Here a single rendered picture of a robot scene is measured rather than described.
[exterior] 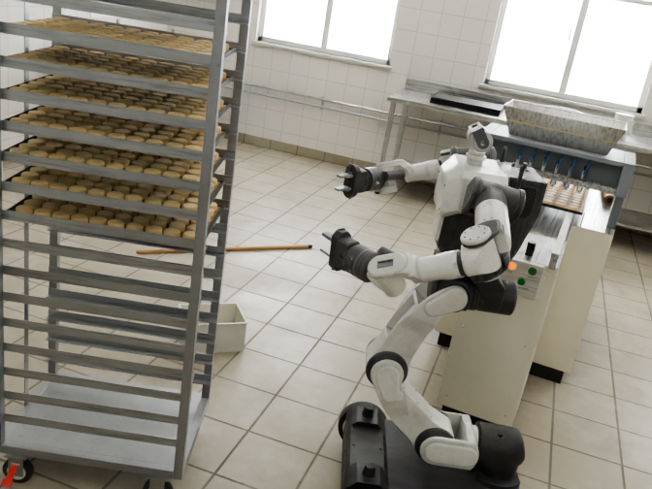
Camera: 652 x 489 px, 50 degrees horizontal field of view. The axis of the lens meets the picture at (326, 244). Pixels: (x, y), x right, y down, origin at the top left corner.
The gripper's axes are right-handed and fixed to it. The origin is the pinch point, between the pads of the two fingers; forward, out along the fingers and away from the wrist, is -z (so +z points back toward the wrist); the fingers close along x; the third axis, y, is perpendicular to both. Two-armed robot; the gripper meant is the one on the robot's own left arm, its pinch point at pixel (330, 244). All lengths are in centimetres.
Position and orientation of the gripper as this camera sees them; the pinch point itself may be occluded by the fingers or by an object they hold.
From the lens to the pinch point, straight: 203.5
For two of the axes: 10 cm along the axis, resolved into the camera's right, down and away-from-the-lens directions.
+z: 6.4, 3.6, -6.8
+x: 1.1, -9.2, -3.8
